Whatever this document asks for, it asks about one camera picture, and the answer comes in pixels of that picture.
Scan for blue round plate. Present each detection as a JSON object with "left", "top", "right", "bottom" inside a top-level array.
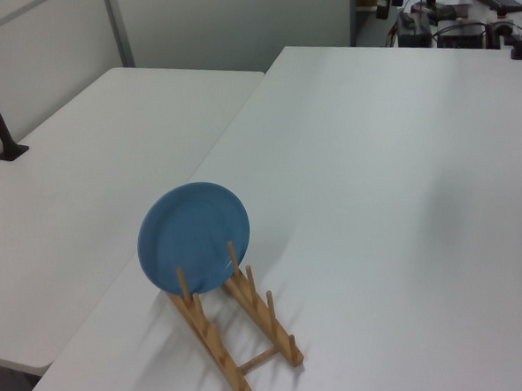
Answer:
[{"left": 134, "top": 178, "right": 255, "bottom": 299}]

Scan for white side table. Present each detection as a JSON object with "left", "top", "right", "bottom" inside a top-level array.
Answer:
[{"left": 0, "top": 57, "right": 283, "bottom": 379}]

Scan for black computer case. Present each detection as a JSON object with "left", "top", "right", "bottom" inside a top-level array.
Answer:
[{"left": 436, "top": 21, "right": 488, "bottom": 51}]

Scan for black electronics box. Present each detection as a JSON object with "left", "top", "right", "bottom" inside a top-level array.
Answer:
[{"left": 396, "top": 10, "right": 434, "bottom": 49}]

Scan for wooden plate rack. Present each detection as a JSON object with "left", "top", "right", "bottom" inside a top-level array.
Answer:
[{"left": 164, "top": 236, "right": 308, "bottom": 391}]

